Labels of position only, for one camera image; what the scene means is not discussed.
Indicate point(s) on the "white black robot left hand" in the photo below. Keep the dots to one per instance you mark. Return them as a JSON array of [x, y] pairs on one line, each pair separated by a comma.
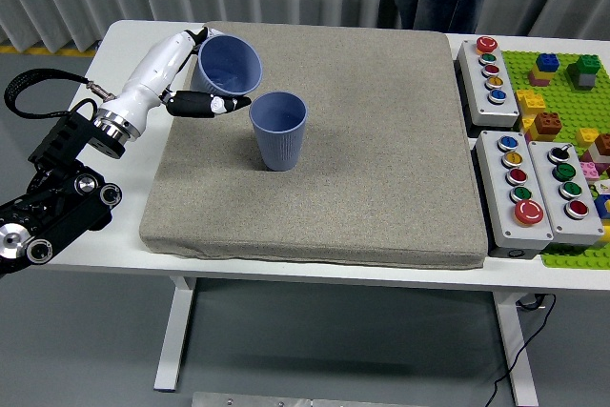
[[152, 68]]

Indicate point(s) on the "blue ribbed plastic cup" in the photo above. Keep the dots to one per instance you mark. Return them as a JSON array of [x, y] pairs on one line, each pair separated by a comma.
[[278, 149], [229, 64]]

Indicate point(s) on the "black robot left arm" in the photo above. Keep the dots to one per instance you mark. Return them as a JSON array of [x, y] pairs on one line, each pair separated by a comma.
[[57, 207]]

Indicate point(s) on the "grey-brown fabric mat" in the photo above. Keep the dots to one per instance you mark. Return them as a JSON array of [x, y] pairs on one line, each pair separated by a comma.
[[357, 140]]

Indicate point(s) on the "white table leg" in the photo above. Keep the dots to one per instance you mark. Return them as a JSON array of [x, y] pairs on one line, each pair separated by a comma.
[[174, 331], [517, 354]]

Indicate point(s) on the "grey five-button control box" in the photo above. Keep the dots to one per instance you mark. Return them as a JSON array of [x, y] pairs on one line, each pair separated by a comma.
[[481, 92]]

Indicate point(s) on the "grey box with red mushroom button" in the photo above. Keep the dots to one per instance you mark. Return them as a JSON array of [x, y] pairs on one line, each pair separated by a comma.
[[495, 188]]

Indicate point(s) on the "blue yellow brick stack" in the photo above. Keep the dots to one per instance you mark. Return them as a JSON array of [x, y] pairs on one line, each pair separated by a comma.
[[547, 64]]

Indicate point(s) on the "brown orange brick stack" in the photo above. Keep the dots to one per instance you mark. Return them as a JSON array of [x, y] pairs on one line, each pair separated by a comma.
[[547, 123]]

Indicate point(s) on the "green brick baseplate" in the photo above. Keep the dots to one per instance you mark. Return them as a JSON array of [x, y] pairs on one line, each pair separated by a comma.
[[562, 92]]

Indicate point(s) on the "green grey brick stack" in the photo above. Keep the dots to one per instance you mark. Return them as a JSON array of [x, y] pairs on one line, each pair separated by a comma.
[[585, 68]]

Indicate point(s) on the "small yellow toy brick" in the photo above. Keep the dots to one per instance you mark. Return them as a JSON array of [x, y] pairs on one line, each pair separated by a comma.
[[587, 137]]

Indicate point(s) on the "pink toy brick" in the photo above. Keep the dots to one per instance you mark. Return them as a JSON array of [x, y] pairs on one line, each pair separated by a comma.
[[588, 171]]

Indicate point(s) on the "brown pink brick stack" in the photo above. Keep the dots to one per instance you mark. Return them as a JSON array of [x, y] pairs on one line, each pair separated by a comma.
[[603, 145]]

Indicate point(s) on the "white printed tile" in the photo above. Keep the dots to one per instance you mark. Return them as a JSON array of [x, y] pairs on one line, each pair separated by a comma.
[[603, 188]]

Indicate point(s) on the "blue yellow toy bricks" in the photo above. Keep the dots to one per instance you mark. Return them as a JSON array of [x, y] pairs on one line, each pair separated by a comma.
[[603, 207]]

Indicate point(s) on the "grey box with black switch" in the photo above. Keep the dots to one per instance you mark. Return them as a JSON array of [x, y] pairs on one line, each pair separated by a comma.
[[588, 226]]

